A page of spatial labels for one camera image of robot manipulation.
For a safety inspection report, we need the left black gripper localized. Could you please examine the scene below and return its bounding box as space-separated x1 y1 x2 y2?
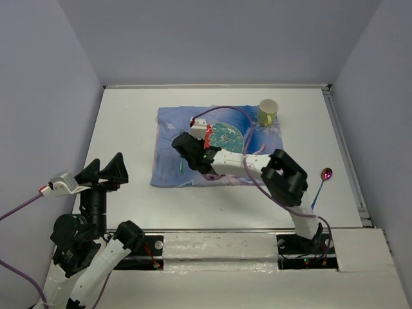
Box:
74 150 129 234

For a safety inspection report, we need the blue printed cloth placemat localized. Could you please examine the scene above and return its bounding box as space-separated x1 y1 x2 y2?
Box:
151 106 283 187

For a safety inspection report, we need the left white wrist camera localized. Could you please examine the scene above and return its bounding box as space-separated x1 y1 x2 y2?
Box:
39 172 79 197

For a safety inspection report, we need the iridescent spoon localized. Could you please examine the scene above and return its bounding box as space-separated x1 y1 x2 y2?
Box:
311 167 333 209

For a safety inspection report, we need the purple cable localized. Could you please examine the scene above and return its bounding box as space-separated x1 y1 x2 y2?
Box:
189 106 332 258
0 191 49 306

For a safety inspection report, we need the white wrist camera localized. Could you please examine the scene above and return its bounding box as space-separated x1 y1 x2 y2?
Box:
39 172 79 197
189 117 207 140

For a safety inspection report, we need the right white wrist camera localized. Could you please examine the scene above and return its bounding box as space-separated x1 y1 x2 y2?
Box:
189 117 207 140

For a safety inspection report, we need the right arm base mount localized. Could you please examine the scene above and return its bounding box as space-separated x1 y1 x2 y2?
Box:
276 234 339 270

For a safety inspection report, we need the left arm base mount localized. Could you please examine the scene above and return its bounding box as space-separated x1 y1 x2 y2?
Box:
115 234 164 271

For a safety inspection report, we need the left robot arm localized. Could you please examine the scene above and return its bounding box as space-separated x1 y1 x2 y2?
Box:
35 153 145 308

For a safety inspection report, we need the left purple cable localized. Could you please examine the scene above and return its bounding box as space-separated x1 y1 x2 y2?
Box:
0 191 49 306

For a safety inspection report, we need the red and teal plate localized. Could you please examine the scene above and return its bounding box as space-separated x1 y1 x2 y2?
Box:
204 122 245 153

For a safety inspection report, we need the white front platform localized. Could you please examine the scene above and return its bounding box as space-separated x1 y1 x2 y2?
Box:
87 229 409 308

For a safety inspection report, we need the pale yellow mug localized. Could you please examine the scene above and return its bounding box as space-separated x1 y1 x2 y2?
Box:
257 99 279 127

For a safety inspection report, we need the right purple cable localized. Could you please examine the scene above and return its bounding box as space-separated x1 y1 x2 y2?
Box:
189 106 332 258

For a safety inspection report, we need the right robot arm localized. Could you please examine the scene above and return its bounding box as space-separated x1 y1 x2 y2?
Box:
172 132 323 252

